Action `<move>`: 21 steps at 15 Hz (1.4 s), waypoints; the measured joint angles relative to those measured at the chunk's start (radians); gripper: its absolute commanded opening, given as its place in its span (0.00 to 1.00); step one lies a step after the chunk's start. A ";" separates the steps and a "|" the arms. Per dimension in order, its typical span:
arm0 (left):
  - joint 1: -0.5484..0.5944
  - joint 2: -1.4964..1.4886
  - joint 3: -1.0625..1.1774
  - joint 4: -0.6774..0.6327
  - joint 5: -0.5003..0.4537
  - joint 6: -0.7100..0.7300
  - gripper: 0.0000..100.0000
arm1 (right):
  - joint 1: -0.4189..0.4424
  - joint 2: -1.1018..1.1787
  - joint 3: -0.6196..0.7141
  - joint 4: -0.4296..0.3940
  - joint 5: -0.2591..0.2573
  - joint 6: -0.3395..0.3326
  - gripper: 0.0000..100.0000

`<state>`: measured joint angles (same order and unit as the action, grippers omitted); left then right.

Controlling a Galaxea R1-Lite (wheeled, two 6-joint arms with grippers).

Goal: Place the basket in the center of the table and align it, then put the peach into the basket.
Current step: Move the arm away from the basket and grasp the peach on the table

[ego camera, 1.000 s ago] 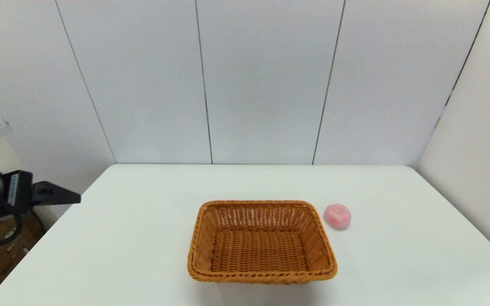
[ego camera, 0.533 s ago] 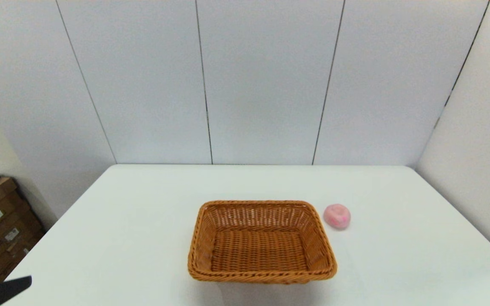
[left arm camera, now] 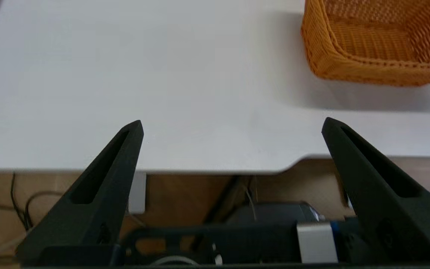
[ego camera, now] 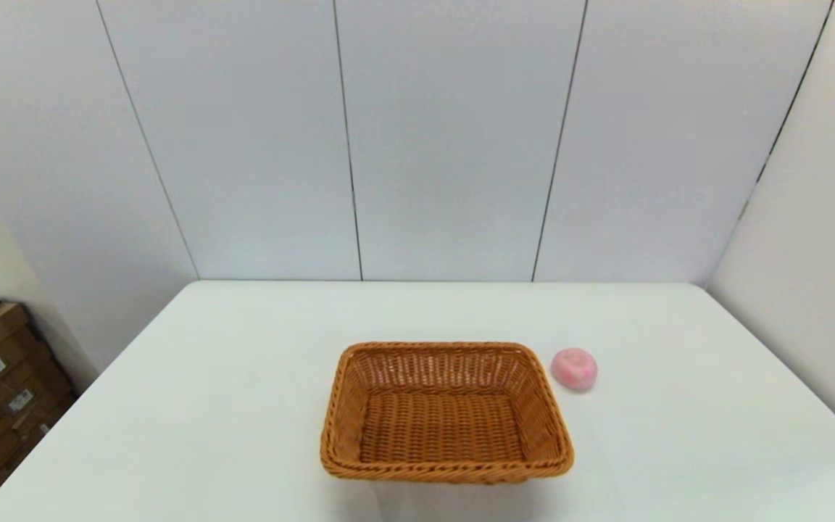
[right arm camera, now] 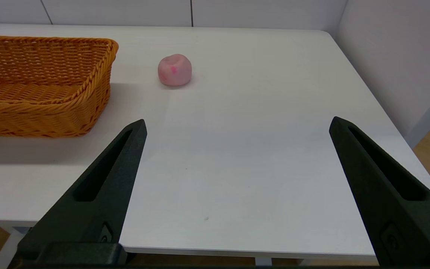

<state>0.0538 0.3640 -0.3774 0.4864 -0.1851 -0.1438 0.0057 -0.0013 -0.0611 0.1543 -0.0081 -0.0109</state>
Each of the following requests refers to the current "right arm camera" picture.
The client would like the orange woven wicker basket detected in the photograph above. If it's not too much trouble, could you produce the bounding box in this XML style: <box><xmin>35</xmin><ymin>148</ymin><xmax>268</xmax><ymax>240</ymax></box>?
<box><xmin>0</xmin><ymin>35</ymin><xmax>119</xmax><ymax>138</ymax></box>

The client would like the pink peach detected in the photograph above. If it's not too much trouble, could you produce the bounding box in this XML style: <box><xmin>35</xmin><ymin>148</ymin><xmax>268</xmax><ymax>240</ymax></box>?
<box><xmin>158</xmin><ymin>54</ymin><xmax>192</xmax><ymax>87</ymax></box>

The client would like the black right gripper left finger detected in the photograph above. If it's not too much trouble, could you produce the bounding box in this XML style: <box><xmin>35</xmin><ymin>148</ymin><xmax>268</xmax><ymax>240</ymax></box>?
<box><xmin>9</xmin><ymin>120</ymin><xmax>147</xmax><ymax>266</ymax></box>

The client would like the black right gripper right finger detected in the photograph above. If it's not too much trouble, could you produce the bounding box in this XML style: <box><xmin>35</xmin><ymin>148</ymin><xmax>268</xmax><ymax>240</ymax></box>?
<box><xmin>329</xmin><ymin>117</ymin><xmax>430</xmax><ymax>266</ymax></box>

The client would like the white table leg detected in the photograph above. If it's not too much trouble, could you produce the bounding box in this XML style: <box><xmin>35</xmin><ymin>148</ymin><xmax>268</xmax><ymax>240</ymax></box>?
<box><xmin>0</xmin><ymin>226</ymin><xmax>29</xmax><ymax>269</ymax></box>

